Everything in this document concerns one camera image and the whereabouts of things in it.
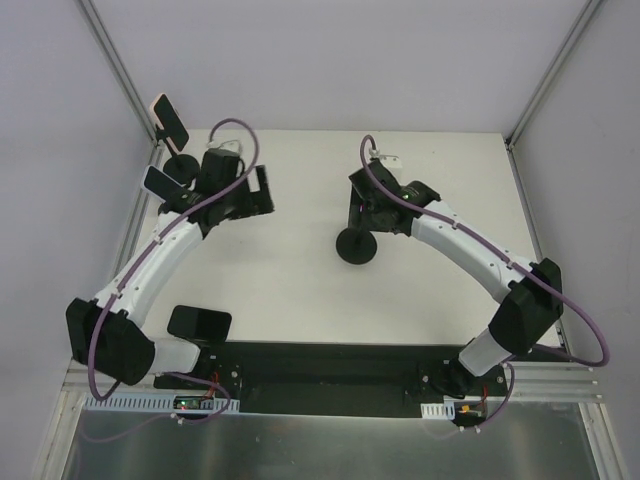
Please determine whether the aluminium frame post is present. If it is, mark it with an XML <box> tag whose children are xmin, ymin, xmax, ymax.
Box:
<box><xmin>74</xmin><ymin>0</ymin><xmax>158</xmax><ymax>146</ymax></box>
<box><xmin>505</xmin><ymin>0</ymin><xmax>606</xmax><ymax>152</ymax></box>

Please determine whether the black round base phone stand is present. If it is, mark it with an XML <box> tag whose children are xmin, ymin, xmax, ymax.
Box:
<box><xmin>335</xmin><ymin>203</ymin><xmax>377</xmax><ymax>265</ymax></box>

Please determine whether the left white cable duct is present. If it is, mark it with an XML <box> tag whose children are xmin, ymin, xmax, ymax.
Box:
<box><xmin>84</xmin><ymin>393</ymin><xmax>240</xmax><ymax>415</ymax></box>

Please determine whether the black phone pink case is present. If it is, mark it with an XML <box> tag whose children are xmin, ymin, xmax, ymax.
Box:
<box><xmin>150</xmin><ymin>93</ymin><xmax>189</xmax><ymax>152</ymax></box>

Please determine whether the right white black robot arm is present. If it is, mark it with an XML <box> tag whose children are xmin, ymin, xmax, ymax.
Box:
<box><xmin>336</xmin><ymin>159</ymin><xmax>563</xmax><ymax>399</ymax></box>

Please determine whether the black phone lilac case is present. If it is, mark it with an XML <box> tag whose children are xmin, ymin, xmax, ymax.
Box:
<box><xmin>141</xmin><ymin>165</ymin><xmax>186</xmax><ymax>203</ymax></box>

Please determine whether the black phone dark case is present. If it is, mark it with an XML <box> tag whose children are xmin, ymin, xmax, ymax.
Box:
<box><xmin>167</xmin><ymin>305</ymin><xmax>232</xmax><ymax>344</ymax></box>

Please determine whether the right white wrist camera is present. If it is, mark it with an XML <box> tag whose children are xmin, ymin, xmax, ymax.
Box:
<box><xmin>369</xmin><ymin>149</ymin><xmax>403</xmax><ymax>182</ymax></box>

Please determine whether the black clamp phone stand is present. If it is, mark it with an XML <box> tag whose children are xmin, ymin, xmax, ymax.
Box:
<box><xmin>156</xmin><ymin>127</ymin><xmax>200</xmax><ymax>186</ymax></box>

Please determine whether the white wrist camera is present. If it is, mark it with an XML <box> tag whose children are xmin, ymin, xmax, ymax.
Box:
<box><xmin>369</xmin><ymin>149</ymin><xmax>403</xmax><ymax>182</ymax></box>
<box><xmin>207</xmin><ymin>139</ymin><xmax>243</xmax><ymax>156</ymax></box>

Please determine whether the white cable duct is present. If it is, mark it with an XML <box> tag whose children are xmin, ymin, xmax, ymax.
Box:
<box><xmin>84</xmin><ymin>393</ymin><xmax>240</xmax><ymax>415</ymax></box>
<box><xmin>420</xmin><ymin>401</ymin><xmax>455</xmax><ymax>421</ymax></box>

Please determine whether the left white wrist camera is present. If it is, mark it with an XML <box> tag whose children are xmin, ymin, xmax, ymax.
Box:
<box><xmin>207</xmin><ymin>139</ymin><xmax>243</xmax><ymax>156</ymax></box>

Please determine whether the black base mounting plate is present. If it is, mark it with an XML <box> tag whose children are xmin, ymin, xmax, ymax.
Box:
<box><xmin>152</xmin><ymin>339</ymin><xmax>516</xmax><ymax>415</ymax></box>

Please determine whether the right white cable duct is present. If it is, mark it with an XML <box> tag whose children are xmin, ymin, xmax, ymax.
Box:
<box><xmin>420</xmin><ymin>401</ymin><xmax>455</xmax><ymax>421</ymax></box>

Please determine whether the right aluminium frame post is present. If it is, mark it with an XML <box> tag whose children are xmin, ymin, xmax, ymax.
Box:
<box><xmin>505</xmin><ymin>0</ymin><xmax>606</xmax><ymax>152</ymax></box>

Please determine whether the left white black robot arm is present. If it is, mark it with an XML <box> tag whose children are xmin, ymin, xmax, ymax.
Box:
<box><xmin>66</xmin><ymin>148</ymin><xmax>274</xmax><ymax>389</ymax></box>

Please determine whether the left aluminium frame post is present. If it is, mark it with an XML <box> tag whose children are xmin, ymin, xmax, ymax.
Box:
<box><xmin>74</xmin><ymin>0</ymin><xmax>158</xmax><ymax>146</ymax></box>

